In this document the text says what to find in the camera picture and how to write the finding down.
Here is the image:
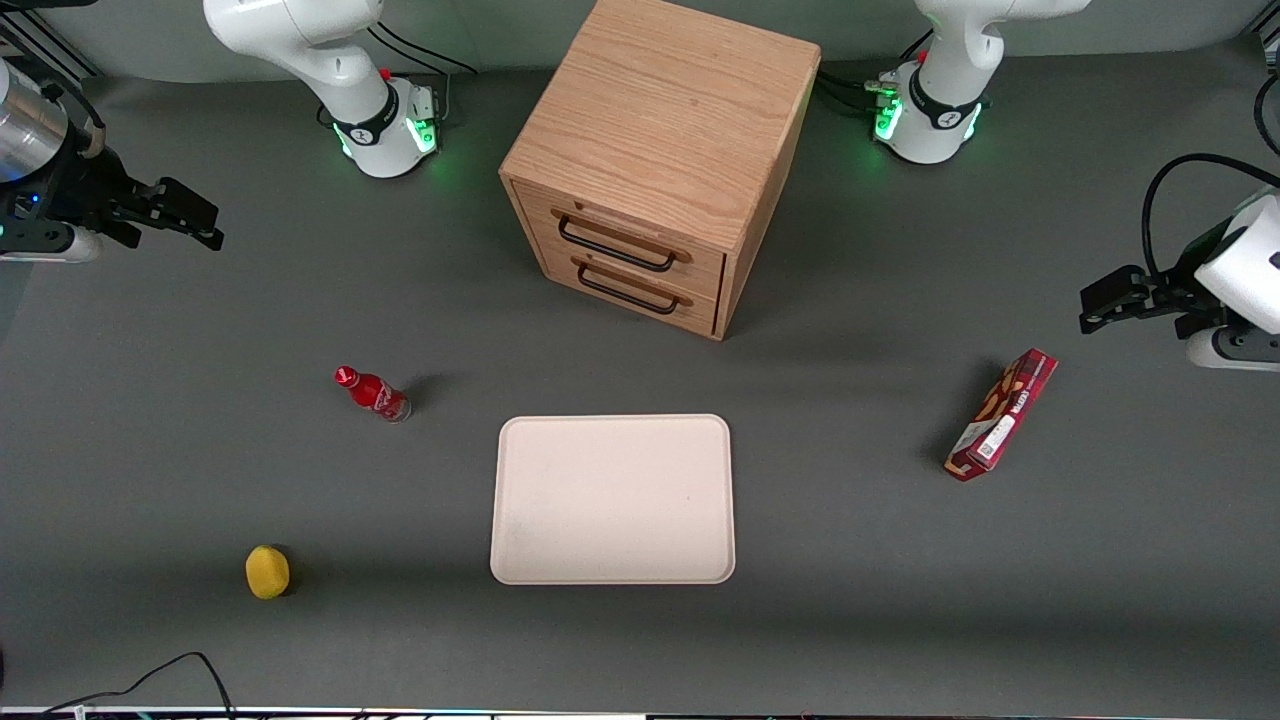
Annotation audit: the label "yellow lemon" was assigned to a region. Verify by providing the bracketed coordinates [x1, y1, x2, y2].
[245, 545, 292, 601]

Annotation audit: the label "red snack box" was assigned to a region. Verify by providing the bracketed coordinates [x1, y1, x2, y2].
[944, 347, 1060, 483]

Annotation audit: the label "black left base cables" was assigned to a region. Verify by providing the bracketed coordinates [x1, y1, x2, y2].
[815, 30, 936, 119]

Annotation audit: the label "wooden drawer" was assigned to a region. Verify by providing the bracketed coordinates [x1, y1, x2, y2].
[535, 235, 724, 338]
[513, 180, 729, 293]

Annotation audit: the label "black metal drawer handle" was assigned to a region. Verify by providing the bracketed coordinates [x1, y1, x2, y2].
[574, 261, 684, 317]
[556, 214, 680, 274]

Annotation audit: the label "aluminium frame rail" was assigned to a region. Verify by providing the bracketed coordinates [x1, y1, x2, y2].
[0, 0, 103, 83]

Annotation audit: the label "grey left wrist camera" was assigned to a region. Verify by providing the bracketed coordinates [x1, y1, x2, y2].
[1186, 324, 1280, 374]

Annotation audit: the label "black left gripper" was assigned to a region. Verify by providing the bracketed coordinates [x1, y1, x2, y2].
[1078, 225, 1236, 341]

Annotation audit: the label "small red soda bottle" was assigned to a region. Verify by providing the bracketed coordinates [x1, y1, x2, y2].
[333, 365, 413, 424]

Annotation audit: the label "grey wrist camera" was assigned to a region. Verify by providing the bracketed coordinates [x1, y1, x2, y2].
[0, 224, 103, 264]
[1186, 324, 1280, 374]

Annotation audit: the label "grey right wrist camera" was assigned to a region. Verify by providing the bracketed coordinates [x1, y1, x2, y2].
[0, 224, 103, 264]

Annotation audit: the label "thin black table cable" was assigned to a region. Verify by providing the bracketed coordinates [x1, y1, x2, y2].
[40, 651, 237, 717]

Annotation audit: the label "wooden drawer cabinet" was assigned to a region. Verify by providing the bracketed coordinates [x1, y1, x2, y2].
[498, 0, 823, 343]

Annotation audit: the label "beige plastic tray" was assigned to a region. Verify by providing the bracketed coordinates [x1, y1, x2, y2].
[489, 413, 737, 586]

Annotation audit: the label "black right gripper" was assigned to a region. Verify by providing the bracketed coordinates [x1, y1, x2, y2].
[0, 140, 225, 251]

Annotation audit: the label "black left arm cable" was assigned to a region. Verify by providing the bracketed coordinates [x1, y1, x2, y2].
[1143, 153, 1280, 283]

